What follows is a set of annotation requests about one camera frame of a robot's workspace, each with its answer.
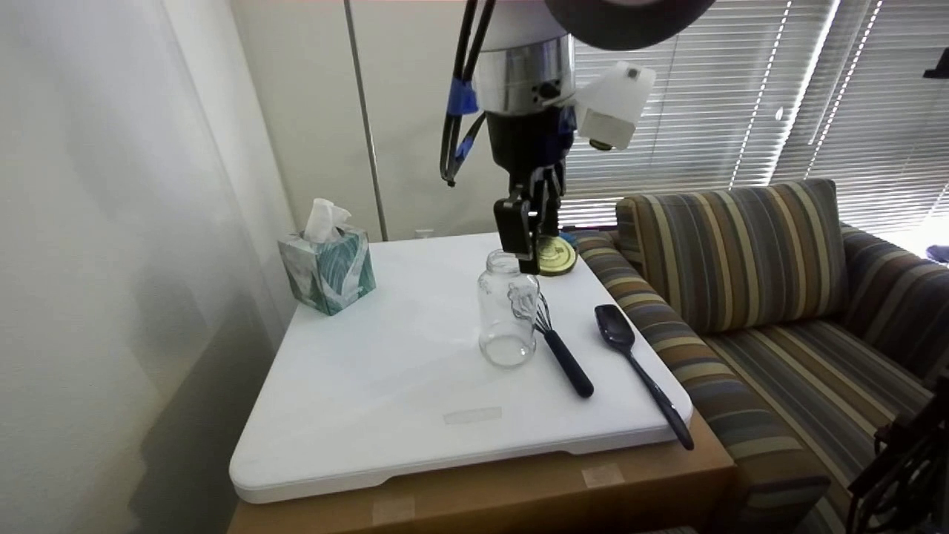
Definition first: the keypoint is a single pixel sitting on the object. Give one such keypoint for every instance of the gold metal jar lid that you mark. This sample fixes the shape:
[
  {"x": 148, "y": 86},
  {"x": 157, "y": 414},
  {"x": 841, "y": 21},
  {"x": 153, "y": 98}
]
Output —
[{"x": 562, "y": 258}]

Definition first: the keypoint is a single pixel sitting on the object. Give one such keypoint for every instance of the striped back cushion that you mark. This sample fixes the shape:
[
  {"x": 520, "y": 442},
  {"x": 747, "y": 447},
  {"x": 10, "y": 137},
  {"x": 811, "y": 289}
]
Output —
[{"x": 731, "y": 252}]

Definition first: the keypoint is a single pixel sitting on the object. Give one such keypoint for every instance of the clear glass jar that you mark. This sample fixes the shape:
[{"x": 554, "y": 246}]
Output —
[{"x": 504, "y": 335}]

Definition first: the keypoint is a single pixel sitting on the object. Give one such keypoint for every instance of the black plastic spatula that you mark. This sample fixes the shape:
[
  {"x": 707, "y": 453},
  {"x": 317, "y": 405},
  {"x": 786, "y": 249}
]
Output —
[{"x": 614, "y": 327}]

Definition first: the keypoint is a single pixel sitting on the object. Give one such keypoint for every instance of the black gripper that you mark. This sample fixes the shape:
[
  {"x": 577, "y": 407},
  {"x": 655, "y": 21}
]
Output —
[{"x": 534, "y": 149}]

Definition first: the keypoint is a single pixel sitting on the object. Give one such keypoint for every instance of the striped sofa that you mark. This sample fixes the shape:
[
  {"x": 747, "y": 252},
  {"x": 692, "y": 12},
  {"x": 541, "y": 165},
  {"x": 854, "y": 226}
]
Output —
[{"x": 772, "y": 396}]

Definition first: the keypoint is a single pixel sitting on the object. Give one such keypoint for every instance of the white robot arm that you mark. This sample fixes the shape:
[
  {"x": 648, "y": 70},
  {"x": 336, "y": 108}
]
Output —
[{"x": 534, "y": 70}]

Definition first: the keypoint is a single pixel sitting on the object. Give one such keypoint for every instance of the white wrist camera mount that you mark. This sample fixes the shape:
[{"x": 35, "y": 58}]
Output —
[{"x": 611, "y": 104}]

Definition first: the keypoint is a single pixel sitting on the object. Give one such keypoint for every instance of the black metal frame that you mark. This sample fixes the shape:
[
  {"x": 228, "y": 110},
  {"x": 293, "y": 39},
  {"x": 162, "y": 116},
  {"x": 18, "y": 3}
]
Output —
[{"x": 915, "y": 454}]

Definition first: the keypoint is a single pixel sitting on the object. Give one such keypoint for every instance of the white window blinds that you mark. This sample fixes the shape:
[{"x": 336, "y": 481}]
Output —
[{"x": 789, "y": 119}]

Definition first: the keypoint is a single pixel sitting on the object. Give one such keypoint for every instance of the teal patterned tissue box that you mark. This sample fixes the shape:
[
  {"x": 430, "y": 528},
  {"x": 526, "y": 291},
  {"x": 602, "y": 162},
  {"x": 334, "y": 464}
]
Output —
[{"x": 331, "y": 270}]

